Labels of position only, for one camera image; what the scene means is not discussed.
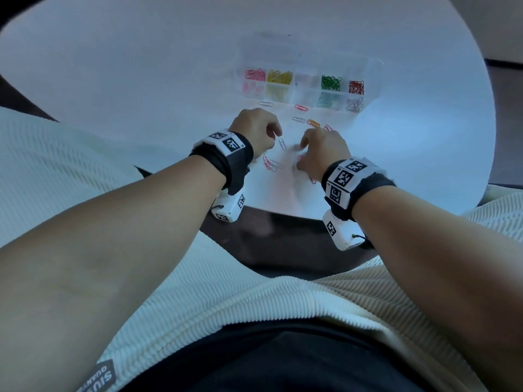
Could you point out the person's left hand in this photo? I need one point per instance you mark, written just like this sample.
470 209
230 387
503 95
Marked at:
251 126

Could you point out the person's right hand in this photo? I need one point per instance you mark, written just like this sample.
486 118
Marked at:
325 151

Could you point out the person's right thumb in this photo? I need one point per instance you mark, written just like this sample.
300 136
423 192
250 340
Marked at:
301 163

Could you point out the person's left fingers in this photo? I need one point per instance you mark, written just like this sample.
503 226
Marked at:
276 129

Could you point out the person's left forearm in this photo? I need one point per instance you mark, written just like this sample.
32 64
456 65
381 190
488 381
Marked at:
114 249

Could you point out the person's right forearm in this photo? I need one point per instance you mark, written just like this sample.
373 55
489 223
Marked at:
441 261

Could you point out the blue paper clip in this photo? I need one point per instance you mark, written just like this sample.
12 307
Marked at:
282 144

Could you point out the orange paper clip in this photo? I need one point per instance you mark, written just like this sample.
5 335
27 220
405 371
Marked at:
313 123

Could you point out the black wristband with marker plate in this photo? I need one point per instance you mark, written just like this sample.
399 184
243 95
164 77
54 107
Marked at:
229 153
347 181

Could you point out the pile of yellow paper clips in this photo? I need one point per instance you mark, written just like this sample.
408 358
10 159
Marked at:
279 79

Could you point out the pile of white paper clips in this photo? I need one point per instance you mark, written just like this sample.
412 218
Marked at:
305 83

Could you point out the pile of pink paper clips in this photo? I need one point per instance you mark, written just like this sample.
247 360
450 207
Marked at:
254 77

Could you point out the pile of green paper clips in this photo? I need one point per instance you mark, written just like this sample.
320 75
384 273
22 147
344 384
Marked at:
330 87

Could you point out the clear plastic organizer box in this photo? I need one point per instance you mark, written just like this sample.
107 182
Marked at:
310 61

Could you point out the pile of red paper clips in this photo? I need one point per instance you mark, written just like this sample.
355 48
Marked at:
356 89

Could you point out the cream ribbed garment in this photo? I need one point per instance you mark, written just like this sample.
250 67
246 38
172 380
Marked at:
245 298

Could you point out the black garment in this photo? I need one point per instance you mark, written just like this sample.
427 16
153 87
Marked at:
286 363

